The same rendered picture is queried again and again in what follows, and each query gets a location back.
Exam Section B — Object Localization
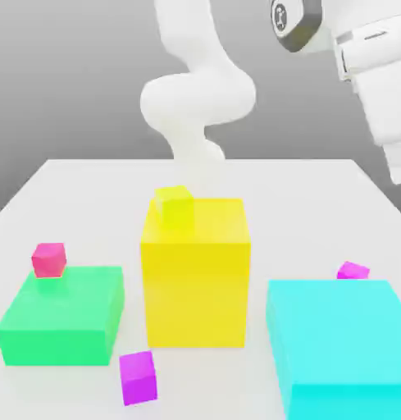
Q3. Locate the small magenta cube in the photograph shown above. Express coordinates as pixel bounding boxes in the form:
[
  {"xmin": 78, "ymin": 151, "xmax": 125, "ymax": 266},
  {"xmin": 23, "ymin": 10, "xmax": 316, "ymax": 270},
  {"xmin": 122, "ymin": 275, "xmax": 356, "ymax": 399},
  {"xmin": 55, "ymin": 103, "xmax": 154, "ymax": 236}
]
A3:
[
  {"xmin": 118, "ymin": 350, "xmax": 159, "ymax": 407},
  {"xmin": 336, "ymin": 261, "xmax": 371, "ymax": 281}
]

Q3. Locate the large cyan box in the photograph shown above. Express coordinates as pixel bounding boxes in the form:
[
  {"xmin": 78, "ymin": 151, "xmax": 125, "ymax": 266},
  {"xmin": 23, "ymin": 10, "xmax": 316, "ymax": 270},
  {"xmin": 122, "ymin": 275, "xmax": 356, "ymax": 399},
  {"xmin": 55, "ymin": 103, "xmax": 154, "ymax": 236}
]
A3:
[{"xmin": 265, "ymin": 279, "xmax": 401, "ymax": 420}]

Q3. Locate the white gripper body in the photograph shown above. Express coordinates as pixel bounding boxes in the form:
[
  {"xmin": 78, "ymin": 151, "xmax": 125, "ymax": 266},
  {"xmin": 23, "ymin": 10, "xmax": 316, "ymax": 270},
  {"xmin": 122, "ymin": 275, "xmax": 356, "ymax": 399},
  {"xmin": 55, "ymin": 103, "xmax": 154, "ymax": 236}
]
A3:
[{"xmin": 353, "ymin": 57, "xmax": 401, "ymax": 148}]

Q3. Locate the small yellow-green cube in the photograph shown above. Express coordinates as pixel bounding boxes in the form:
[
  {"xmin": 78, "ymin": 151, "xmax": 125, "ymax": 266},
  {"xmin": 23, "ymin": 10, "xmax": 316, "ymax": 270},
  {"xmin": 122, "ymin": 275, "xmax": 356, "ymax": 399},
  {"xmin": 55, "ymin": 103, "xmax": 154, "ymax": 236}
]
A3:
[{"xmin": 153, "ymin": 185, "xmax": 195, "ymax": 233}]

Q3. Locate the small pink cube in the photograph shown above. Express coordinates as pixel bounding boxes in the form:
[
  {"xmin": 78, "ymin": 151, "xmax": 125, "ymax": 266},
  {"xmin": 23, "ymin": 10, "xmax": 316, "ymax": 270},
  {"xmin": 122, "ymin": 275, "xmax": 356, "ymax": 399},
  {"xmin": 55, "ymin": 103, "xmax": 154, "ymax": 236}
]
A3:
[{"xmin": 31, "ymin": 242, "xmax": 67, "ymax": 279}]

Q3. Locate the large green box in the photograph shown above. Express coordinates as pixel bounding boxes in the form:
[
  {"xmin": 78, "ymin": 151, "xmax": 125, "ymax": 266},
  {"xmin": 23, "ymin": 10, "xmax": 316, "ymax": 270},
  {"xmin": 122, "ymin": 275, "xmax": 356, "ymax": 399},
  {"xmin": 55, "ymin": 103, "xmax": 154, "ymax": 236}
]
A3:
[{"xmin": 0, "ymin": 265, "xmax": 125, "ymax": 368}]

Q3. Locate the large yellow box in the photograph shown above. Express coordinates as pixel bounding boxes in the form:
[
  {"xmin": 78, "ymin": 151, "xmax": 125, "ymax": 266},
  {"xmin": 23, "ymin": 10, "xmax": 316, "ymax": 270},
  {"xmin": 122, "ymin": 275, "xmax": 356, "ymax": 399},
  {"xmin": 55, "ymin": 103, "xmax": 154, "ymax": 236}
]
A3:
[{"xmin": 139, "ymin": 197, "xmax": 253, "ymax": 349}]

